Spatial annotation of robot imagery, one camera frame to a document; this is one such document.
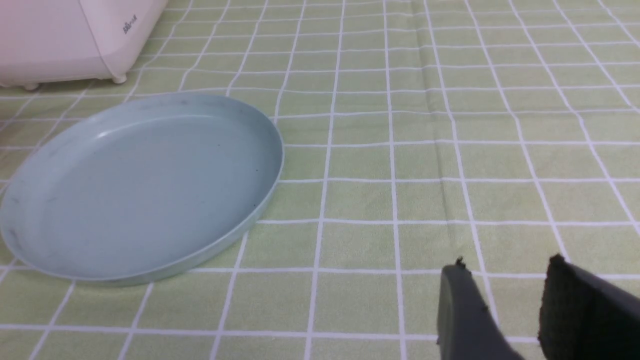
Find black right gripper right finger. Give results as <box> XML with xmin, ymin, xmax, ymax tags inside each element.
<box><xmin>538</xmin><ymin>254</ymin><xmax>640</xmax><ymax>360</ymax></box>

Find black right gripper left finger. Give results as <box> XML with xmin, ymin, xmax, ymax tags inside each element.
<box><xmin>436</xmin><ymin>257</ymin><xmax>523</xmax><ymax>360</ymax></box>

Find white toaster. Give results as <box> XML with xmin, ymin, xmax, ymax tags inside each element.
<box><xmin>0</xmin><ymin>0</ymin><xmax>168</xmax><ymax>91</ymax></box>

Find green checkered tablecloth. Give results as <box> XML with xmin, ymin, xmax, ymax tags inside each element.
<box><xmin>1</xmin><ymin>0</ymin><xmax>640</xmax><ymax>360</ymax></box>

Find light blue round plate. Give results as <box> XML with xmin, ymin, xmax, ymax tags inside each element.
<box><xmin>1</xmin><ymin>93</ymin><xmax>285</xmax><ymax>287</ymax></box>

